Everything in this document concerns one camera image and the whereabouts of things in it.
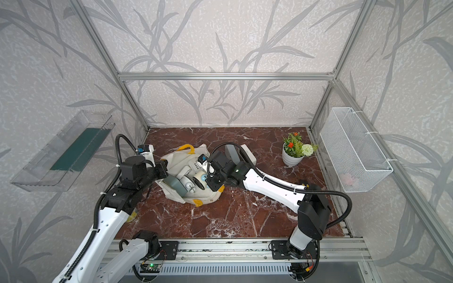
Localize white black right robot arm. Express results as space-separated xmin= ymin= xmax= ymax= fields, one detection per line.
xmin=199 ymin=152 xmax=331 ymax=252

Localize left black cable conduit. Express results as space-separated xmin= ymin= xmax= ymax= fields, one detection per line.
xmin=58 ymin=133 xmax=156 ymax=283

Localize grey square analog clock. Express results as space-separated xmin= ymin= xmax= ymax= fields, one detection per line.
xmin=225 ymin=145 xmax=241 ymax=165

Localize clear plastic wall shelf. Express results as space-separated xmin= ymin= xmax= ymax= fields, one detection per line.
xmin=11 ymin=110 xmax=115 ymax=192

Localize white twin bell alarm clock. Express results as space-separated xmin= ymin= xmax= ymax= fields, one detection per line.
xmin=180 ymin=176 xmax=196 ymax=193

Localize pink object in basket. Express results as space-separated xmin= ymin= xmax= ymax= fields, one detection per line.
xmin=340 ymin=173 xmax=357 ymax=186

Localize right black cable conduit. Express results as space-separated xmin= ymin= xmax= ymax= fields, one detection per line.
xmin=206 ymin=142 xmax=353 ymax=229

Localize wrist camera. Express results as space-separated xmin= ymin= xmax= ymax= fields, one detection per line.
xmin=197 ymin=154 xmax=209 ymax=172
xmin=137 ymin=144 xmax=155 ymax=163

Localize blue twin bell alarm clock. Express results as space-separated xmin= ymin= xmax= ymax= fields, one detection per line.
xmin=192 ymin=171 xmax=208 ymax=190

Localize black cable conduit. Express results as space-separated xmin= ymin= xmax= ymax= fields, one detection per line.
xmin=58 ymin=133 xmax=156 ymax=283
xmin=206 ymin=142 xmax=353 ymax=229

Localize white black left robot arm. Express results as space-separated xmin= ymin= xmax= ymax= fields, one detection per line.
xmin=54 ymin=155 xmax=168 ymax=283

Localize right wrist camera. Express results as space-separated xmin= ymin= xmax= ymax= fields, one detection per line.
xmin=197 ymin=154 xmax=209 ymax=172

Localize green circuit board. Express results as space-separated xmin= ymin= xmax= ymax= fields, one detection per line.
xmin=140 ymin=263 xmax=163 ymax=274

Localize white digital clock dark screen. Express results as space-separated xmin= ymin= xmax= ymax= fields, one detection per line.
xmin=241 ymin=144 xmax=257 ymax=165

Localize white canvas bag yellow handles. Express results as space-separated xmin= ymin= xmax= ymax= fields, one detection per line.
xmin=156 ymin=144 xmax=223 ymax=207

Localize green square analog clock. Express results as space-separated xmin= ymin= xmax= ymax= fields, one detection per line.
xmin=163 ymin=175 xmax=188 ymax=197

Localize green yellow tape roll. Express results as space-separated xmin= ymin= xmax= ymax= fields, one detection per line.
xmin=126 ymin=208 xmax=138 ymax=223

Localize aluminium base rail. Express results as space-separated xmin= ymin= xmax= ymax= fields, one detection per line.
xmin=127 ymin=237 xmax=372 ymax=277

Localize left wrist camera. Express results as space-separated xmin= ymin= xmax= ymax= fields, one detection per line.
xmin=137 ymin=144 xmax=155 ymax=163

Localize white wire mesh basket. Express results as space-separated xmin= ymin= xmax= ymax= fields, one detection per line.
xmin=320 ymin=107 xmax=394 ymax=193

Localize white pot artificial plant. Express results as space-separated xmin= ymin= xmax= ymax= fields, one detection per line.
xmin=282 ymin=132 xmax=319 ymax=167

